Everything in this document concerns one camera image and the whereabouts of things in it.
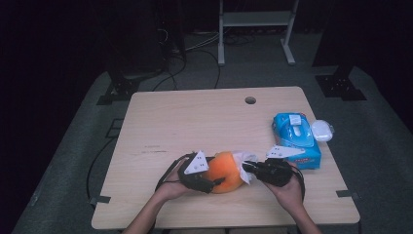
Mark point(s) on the white round lid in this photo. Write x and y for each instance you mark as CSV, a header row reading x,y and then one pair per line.
x,y
322,130

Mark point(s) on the white metal stand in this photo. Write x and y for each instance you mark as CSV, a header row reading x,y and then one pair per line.
x,y
256,19

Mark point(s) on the blue wet wipe pack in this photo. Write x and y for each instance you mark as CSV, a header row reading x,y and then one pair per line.
x,y
300,136

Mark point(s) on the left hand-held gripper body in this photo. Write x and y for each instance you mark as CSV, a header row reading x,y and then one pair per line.
x,y
196,164

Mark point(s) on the black tape strip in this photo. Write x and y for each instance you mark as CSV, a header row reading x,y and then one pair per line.
x,y
100,199
347,194

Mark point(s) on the person's left hand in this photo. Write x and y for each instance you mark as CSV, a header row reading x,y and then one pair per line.
x,y
170,187

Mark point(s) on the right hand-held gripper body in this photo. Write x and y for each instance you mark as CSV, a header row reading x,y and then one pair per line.
x,y
276,172

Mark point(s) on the black floor tape outline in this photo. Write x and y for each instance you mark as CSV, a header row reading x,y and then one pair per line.
x,y
110,133

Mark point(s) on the person's right hand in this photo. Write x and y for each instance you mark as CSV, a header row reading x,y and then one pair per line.
x,y
290,193

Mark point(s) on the orange plush toy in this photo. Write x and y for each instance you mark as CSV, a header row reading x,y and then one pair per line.
x,y
224,172

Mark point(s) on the white wet wipe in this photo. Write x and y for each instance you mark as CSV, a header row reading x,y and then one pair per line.
x,y
242,159

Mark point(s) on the black stand base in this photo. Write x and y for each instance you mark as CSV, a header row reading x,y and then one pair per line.
x,y
123,87
337,86

